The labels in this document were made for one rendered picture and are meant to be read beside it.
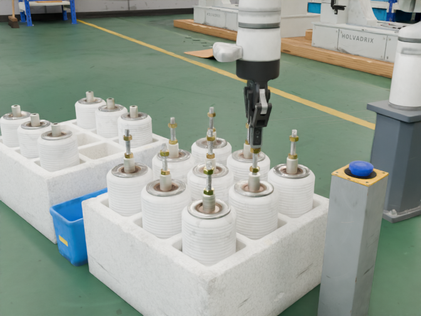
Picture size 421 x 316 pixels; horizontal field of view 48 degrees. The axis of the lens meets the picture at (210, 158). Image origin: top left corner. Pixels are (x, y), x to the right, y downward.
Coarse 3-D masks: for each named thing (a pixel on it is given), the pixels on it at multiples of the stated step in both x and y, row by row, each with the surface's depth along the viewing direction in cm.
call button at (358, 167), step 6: (354, 162) 81; (360, 162) 81; (366, 162) 81; (354, 168) 79; (360, 168) 79; (366, 168) 79; (372, 168) 79; (354, 174) 80; (360, 174) 79; (366, 174) 79
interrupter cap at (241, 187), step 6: (246, 180) 92; (234, 186) 90; (240, 186) 90; (246, 186) 91; (264, 186) 90; (270, 186) 90; (240, 192) 87; (246, 192) 87; (252, 192) 87; (258, 192) 87; (264, 192) 87; (270, 192) 87
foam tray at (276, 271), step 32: (96, 224) 98; (128, 224) 91; (288, 224) 91; (320, 224) 96; (96, 256) 102; (128, 256) 91; (160, 256) 83; (256, 256) 82; (288, 256) 90; (320, 256) 100; (128, 288) 95; (160, 288) 86; (192, 288) 78; (224, 288) 78; (256, 288) 85; (288, 288) 94
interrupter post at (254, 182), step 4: (252, 176) 88; (256, 176) 88; (248, 180) 89; (252, 180) 88; (256, 180) 88; (248, 184) 89; (252, 184) 88; (256, 184) 88; (248, 188) 89; (252, 188) 89; (256, 188) 89
